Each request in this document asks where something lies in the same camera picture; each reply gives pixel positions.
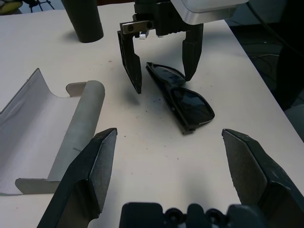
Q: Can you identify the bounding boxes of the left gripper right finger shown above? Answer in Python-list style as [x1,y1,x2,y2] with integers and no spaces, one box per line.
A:
[221,128,304,228]

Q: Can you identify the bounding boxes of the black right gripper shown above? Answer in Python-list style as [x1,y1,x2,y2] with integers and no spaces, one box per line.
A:
[117,0,205,95]

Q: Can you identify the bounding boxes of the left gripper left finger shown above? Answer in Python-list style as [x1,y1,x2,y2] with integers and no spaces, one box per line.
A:
[35,127,117,228]

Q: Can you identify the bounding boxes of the black sunglasses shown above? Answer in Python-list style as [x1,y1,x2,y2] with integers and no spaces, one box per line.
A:
[145,61,216,135]

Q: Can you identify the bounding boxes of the grey glasses case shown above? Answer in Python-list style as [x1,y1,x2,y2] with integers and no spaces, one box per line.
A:
[0,68,105,196]

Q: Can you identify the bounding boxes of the black cup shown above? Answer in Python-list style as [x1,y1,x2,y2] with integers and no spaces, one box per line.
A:
[61,0,105,43]

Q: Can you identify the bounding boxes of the green stool cushion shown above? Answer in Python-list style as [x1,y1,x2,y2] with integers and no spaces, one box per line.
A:
[0,0,22,14]

